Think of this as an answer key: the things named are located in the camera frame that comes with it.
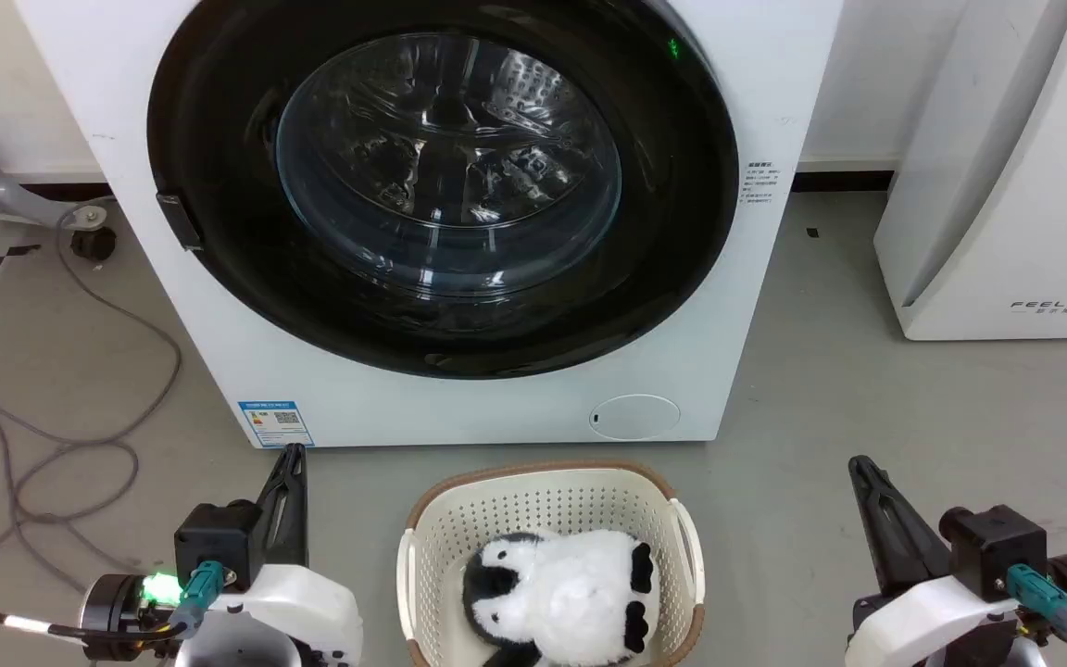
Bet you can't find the white Feelbird appliance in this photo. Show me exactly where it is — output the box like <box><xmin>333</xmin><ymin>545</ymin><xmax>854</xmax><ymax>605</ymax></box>
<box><xmin>872</xmin><ymin>0</ymin><xmax>1067</xmax><ymax>342</ymax></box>

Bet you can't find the black round washer door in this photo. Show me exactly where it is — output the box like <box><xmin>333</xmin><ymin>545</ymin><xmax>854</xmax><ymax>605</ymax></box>
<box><xmin>146</xmin><ymin>0</ymin><xmax>740</xmax><ymax>380</ymax></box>

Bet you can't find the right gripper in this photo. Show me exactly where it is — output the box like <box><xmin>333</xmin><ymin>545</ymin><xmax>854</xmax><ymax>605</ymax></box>
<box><xmin>846</xmin><ymin>455</ymin><xmax>1067</xmax><ymax>667</ymax></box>

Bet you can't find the small text warning sticker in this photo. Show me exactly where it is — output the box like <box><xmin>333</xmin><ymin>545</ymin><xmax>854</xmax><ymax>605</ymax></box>
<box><xmin>745</xmin><ymin>160</ymin><xmax>781</xmax><ymax>206</ymax></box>

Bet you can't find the blue energy label sticker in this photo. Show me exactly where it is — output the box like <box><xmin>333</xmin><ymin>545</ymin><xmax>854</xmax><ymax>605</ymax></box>
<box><xmin>237</xmin><ymin>400</ymin><xmax>315</xmax><ymax>450</ymax></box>

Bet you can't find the white front-load washing machine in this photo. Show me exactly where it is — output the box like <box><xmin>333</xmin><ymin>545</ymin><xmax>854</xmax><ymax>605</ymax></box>
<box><xmin>13</xmin><ymin>0</ymin><xmax>845</xmax><ymax>450</ymax></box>

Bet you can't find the black and white plush toy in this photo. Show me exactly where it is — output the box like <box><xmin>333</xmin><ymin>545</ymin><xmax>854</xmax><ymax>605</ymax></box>
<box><xmin>461</xmin><ymin>529</ymin><xmax>662</xmax><ymax>667</ymax></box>

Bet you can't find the cream perforated laundry basket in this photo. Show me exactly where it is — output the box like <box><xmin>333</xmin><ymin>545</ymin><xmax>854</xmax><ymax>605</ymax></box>
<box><xmin>395</xmin><ymin>461</ymin><xmax>707</xmax><ymax>667</ymax></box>

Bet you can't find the gripper cable teal plug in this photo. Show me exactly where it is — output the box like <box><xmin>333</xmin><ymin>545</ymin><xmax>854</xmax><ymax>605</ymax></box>
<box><xmin>1004</xmin><ymin>563</ymin><xmax>1067</xmax><ymax>667</ymax></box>
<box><xmin>0</xmin><ymin>560</ymin><xmax>225</xmax><ymax>667</ymax></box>

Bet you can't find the black caster wheel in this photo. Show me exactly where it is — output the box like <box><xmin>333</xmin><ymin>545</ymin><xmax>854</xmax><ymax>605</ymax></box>
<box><xmin>69</xmin><ymin>206</ymin><xmax>119</xmax><ymax>263</ymax></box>

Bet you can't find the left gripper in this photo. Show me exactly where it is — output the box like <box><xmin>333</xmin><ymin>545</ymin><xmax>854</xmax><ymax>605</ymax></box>
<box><xmin>80</xmin><ymin>444</ymin><xmax>365</xmax><ymax>667</ymax></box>

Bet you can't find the right gripper cable teal plug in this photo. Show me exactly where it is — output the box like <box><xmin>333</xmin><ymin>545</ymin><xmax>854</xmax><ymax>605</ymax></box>
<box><xmin>1004</xmin><ymin>563</ymin><xmax>1067</xmax><ymax>667</ymax></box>

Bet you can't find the left gripper cable teal plug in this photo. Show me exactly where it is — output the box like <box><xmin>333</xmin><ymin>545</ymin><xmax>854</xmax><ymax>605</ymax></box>
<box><xmin>0</xmin><ymin>560</ymin><xmax>225</xmax><ymax>667</ymax></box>

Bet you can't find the round white filter cover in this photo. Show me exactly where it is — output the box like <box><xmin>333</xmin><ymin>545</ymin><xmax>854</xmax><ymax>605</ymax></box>
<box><xmin>588</xmin><ymin>394</ymin><xmax>682</xmax><ymax>441</ymax></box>

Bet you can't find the long grey looped floor cable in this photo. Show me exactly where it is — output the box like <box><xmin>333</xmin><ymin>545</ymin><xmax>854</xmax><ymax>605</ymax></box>
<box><xmin>0</xmin><ymin>199</ymin><xmax>184</xmax><ymax>617</ymax></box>

